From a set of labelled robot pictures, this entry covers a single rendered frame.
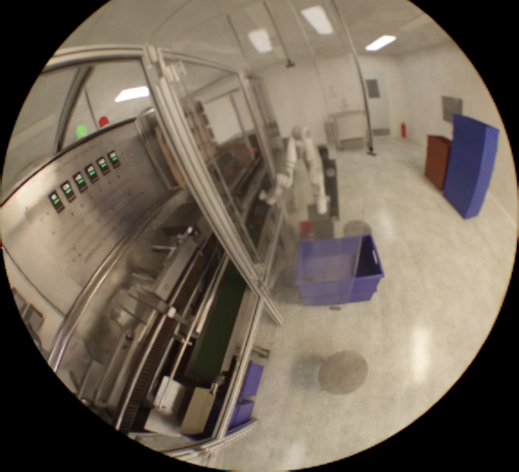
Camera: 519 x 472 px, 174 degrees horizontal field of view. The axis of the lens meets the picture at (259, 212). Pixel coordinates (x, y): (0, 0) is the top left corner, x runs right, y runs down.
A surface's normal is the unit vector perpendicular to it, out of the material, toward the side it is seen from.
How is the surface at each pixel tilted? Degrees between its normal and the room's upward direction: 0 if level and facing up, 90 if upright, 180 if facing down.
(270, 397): 0
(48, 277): 90
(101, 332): 90
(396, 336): 0
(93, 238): 90
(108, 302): 90
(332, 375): 0
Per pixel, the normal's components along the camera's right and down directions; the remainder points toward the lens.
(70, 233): 0.93, -0.11
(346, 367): -0.29, -0.79
